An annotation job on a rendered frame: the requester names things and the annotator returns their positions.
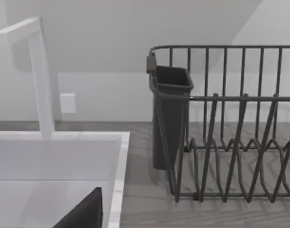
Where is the white sink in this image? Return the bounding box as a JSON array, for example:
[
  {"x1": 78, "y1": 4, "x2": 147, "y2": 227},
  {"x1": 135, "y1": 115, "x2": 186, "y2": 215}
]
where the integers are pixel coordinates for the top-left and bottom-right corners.
[{"x1": 0, "y1": 131, "x2": 131, "y2": 228}]

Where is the dark grey utensil cup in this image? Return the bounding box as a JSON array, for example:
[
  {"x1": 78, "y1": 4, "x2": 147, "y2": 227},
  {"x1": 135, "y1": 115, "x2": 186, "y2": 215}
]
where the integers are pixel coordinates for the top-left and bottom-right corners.
[{"x1": 146, "y1": 52, "x2": 194, "y2": 171}]

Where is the white wall socket plate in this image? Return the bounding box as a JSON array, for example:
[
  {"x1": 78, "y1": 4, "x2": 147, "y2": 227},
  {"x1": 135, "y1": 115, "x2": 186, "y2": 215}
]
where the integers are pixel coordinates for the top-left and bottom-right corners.
[{"x1": 60, "y1": 93, "x2": 77, "y2": 114}]

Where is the tall white tap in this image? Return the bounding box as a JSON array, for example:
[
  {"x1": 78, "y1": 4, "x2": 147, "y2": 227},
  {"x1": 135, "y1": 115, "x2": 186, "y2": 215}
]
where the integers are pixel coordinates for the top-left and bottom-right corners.
[{"x1": 0, "y1": 16, "x2": 56, "y2": 141}]

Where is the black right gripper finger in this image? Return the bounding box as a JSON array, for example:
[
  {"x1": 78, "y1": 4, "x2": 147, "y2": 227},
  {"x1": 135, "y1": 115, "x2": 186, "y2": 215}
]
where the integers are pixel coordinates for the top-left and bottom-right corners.
[{"x1": 52, "y1": 187, "x2": 103, "y2": 228}]

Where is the dark grey wire dish rack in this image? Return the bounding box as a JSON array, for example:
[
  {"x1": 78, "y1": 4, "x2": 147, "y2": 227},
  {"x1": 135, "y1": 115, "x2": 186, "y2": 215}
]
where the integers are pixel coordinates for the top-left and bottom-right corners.
[{"x1": 146, "y1": 45, "x2": 290, "y2": 204}]

